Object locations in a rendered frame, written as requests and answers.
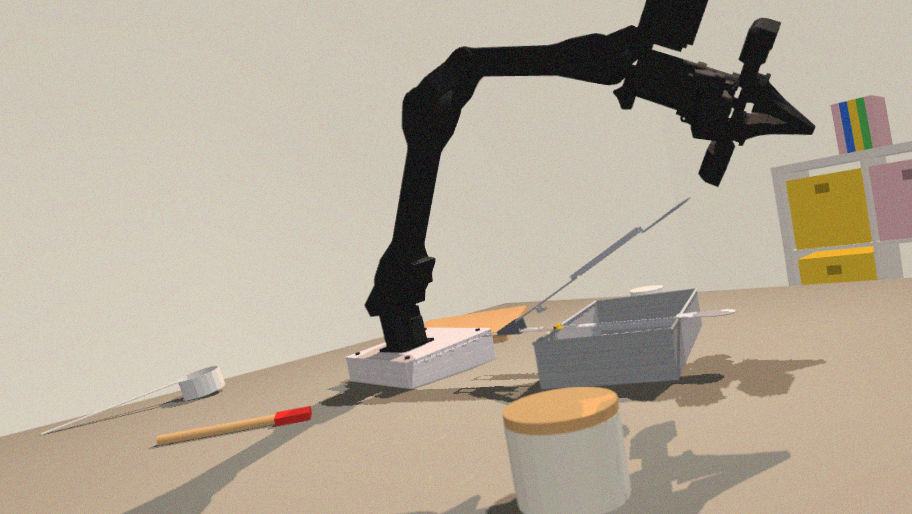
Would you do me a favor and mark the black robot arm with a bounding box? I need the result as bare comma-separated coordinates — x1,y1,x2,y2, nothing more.
364,0,734,352

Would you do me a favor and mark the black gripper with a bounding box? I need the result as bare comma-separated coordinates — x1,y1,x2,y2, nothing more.
670,18,816,187

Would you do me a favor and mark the light wooden board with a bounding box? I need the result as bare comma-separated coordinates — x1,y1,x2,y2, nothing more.
424,306,527,343

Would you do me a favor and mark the grey rectangular tin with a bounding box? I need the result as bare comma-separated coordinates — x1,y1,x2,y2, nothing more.
532,288,702,389

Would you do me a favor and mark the white cylindrical container with orange lid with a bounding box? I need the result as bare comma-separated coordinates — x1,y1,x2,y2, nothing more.
502,387,631,514

